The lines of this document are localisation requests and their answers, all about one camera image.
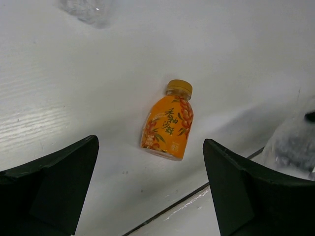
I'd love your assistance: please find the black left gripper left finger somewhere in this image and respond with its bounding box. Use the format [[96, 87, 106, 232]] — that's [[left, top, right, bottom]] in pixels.
[[0, 135, 99, 236]]

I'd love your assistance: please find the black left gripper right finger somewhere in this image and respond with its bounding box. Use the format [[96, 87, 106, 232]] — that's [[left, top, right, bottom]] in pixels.
[[203, 139, 315, 236]]

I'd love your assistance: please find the clear crushed unlabelled bottle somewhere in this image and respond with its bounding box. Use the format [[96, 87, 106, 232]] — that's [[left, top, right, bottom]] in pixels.
[[257, 97, 315, 181]]

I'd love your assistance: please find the small orange juice bottle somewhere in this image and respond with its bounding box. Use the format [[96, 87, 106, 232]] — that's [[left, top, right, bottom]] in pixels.
[[140, 79, 194, 161]]

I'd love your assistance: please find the clear bottle blue Aqua label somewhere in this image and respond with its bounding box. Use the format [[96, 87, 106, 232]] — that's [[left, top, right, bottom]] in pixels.
[[57, 0, 114, 29]]

